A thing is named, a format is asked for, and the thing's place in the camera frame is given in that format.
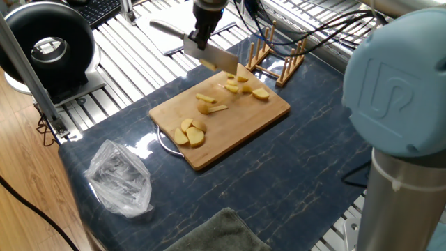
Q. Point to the dark blue marbled mat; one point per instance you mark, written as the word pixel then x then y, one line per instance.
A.
pixel 296 157

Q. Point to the perforated aluminium plate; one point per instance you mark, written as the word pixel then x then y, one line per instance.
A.
pixel 351 231

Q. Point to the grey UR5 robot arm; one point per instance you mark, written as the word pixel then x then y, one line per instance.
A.
pixel 393 87

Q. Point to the clear plastic bag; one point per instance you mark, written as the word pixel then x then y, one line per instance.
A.
pixel 118 178

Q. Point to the thin potato slice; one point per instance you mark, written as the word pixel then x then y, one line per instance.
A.
pixel 217 108
pixel 205 98

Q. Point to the grey-green towel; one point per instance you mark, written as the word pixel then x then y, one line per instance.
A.
pixel 223 233

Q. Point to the slanted aluminium post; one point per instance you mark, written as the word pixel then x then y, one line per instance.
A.
pixel 28 73

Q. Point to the wooden cutting board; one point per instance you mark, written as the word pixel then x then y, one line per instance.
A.
pixel 237 129

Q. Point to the wooden peg rack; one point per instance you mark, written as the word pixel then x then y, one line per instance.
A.
pixel 283 79

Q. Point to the black keyboard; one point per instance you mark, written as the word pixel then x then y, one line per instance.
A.
pixel 99 10

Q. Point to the white paper pad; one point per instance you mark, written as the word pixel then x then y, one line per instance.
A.
pixel 157 38

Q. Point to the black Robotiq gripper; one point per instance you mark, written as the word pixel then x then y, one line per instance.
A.
pixel 208 19

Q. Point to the short aluminium post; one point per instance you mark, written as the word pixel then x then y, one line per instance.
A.
pixel 127 10

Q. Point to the steel cleaver knife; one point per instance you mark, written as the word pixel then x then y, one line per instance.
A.
pixel 223 59

